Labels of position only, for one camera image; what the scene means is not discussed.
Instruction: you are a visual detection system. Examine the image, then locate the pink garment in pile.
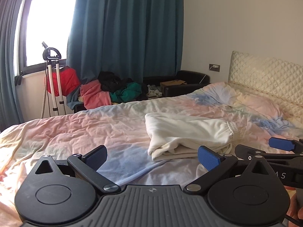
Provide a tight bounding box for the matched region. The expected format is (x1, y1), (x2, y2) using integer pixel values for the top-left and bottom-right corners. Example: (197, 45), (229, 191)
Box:
(80, 80), (111, 110)

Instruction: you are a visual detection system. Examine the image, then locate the teal curtain left panel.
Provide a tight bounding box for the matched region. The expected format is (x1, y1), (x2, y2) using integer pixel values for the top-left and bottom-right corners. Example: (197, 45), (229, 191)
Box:
(1, 0), (23, 131)

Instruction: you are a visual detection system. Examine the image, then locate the wall power socket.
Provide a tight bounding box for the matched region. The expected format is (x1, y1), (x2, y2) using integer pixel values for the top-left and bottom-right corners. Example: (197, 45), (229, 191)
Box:
(209, 64), (220, 72)

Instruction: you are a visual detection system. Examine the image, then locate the window with dark frame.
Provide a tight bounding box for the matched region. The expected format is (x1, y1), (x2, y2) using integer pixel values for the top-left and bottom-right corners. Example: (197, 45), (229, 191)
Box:
(14, 0), (76, 75)

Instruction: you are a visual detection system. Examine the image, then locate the cream white zip hoodie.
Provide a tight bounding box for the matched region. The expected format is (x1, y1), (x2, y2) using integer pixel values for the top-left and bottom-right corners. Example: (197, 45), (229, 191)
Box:
(145, 113), (240, 161)

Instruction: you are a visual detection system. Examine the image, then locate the garment steamer stand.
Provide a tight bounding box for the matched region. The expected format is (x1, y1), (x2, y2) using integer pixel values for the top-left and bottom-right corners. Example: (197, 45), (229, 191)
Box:
(41, 42), (66, 119)

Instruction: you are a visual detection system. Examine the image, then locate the cream quilted headboard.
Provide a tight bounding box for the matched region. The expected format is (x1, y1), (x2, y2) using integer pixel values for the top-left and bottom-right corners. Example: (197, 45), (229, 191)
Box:
(228, 51), (302, 124)

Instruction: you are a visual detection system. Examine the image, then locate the teal curtain right panel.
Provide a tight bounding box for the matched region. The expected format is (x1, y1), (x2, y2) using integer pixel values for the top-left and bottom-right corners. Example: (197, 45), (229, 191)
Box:
(67, 0), (184, 84)

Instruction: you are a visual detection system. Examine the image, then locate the black side sofa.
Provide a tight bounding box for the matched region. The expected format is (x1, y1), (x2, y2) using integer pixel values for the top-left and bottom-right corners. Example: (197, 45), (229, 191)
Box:
(143, 70), (210, 97)

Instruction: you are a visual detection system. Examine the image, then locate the black garment in pile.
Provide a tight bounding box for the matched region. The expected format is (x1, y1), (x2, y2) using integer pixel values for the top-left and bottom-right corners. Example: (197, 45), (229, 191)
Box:
(98, 71), (134, 93)

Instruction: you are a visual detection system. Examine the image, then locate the brown cardboard box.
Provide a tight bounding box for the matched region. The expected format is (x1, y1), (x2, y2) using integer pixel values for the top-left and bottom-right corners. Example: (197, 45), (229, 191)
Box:
(160, 79), (187, 92)

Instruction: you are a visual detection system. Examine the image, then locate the teal curtain panel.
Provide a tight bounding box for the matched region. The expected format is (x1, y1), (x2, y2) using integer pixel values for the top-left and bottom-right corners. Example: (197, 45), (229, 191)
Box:
(1, 0), (23, 131)
(67, 0), (184, 84)

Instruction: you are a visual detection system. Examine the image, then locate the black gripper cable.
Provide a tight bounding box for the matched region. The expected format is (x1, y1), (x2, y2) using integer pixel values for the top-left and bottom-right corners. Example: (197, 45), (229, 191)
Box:
(283, 213), (303, 227)

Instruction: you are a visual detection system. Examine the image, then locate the green garment in pile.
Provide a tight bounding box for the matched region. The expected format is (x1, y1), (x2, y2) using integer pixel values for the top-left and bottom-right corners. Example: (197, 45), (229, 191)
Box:
(110, 82), (142, 103)

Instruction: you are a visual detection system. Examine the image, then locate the person's right hand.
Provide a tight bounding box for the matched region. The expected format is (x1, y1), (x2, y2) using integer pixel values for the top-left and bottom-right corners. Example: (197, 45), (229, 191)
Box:
(288, 194), (302, 220)

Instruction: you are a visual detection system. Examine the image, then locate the red cloth on stand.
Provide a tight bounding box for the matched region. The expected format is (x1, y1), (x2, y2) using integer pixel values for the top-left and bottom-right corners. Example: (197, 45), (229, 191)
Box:
(52, 66), (81, 97)

